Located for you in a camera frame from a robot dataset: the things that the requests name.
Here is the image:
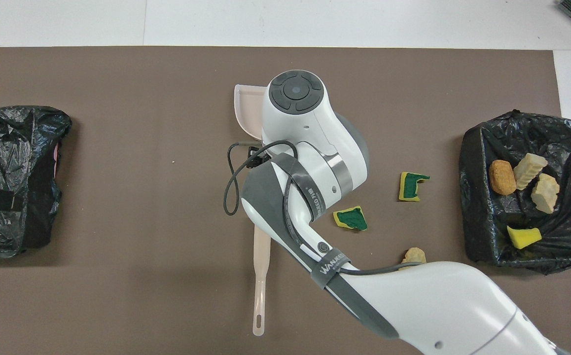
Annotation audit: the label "orange-brown sponge chunk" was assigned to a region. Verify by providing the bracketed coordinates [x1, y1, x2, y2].
[489, 159, 517, 196]

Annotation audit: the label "pale yellow foam chunk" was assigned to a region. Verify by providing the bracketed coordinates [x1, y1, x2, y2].
[513, 153, 548, 191]
[531, 173, 560, 214]

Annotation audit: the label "notched green yellow sponge piece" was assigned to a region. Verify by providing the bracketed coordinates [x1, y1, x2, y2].
[399, 172, 430, 202]

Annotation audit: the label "beige hand brush black bristles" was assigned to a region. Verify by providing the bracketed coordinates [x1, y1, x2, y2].
[252, 224, 271, 337]

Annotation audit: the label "beige plastic dustpan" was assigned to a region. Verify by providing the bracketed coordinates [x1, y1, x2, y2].
[234, 84, 269, 140]

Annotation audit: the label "small rounded yellow foam chunk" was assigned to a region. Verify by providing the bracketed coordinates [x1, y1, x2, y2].
[402, 248, 427, 265]

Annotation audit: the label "green and yellow sponge piece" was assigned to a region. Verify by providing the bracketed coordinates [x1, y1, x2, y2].
[506, 226, 542, 249]
[333, 206, 368, 231]

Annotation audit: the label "large brown table mat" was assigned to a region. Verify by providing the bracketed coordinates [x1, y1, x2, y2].
[0, 46, 571, 355]

